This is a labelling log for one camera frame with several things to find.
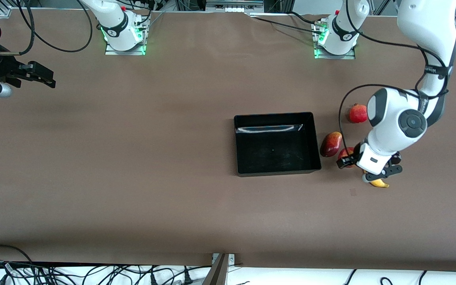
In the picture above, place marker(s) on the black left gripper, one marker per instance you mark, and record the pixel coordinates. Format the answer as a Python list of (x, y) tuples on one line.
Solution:
[(355, 156)]

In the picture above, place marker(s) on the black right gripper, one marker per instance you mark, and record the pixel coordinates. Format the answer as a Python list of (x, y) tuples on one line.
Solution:
[(1, 66)]

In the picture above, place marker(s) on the red yellow apple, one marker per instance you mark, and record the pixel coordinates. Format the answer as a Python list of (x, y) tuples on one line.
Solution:
[(346, 152)]

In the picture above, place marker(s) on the yellow banana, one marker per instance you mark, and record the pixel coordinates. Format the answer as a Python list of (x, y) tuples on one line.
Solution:
[(380, 183)]

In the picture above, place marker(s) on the black rectangular plastic box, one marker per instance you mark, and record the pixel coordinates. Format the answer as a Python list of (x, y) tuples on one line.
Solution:
[(275, 158)]

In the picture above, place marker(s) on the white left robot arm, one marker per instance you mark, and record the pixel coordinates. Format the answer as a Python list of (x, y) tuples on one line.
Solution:
[(386, 130)]

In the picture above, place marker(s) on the red mango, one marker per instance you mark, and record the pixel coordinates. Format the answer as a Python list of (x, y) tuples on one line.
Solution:
[(331, 144)]

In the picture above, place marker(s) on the red pomegranate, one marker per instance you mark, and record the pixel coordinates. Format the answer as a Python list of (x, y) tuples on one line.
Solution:
[(356, 114)]

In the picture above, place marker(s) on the dark purple mangosteen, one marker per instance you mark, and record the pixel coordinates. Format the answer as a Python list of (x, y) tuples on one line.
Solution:
[(396, 157)]

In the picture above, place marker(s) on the grey metal stand beam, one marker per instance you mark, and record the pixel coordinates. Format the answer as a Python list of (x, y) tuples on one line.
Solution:
[(217, 273)]

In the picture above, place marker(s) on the white power strip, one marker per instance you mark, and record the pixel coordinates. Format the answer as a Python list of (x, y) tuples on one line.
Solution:
[(234, 8)]

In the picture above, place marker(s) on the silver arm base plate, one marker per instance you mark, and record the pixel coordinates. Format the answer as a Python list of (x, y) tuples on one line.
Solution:
[(335, 56), (123, 52)]

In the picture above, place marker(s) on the silver metal bracket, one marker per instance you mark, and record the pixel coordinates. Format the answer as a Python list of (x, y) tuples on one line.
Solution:
[(231, 259)]

